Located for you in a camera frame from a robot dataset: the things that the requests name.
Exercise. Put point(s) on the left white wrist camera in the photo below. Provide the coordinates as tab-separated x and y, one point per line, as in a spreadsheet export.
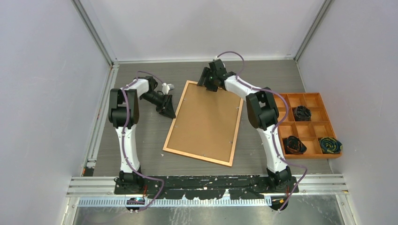
166	88

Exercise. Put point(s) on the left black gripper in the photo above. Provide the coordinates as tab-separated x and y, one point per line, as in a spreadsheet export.
166	108

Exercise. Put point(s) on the aluminium rail at front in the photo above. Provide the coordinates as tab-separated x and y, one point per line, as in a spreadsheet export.
99	191

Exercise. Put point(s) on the orange wooden picture frame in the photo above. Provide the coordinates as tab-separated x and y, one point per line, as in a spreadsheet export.
169	136

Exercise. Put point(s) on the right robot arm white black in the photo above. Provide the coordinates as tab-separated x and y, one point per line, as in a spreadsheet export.
262	114

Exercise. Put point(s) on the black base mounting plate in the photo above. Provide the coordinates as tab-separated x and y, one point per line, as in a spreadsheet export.
212	187

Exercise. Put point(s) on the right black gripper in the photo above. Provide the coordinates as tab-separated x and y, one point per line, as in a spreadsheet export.
209	87

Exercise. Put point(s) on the black rolled item in tray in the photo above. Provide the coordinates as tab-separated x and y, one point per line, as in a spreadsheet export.
302	113

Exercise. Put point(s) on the blue yellow rolled item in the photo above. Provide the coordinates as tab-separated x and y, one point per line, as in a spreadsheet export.
330	145

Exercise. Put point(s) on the orange wooden compartment tray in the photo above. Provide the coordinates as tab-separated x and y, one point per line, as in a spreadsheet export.
308	132

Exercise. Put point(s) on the black orange rolled item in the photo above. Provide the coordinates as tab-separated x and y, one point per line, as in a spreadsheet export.
293	145

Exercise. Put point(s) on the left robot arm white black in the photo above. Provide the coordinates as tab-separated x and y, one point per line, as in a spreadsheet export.
123	114

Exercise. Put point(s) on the brown cardboard backing board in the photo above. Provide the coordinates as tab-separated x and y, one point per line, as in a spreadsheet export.
208	124

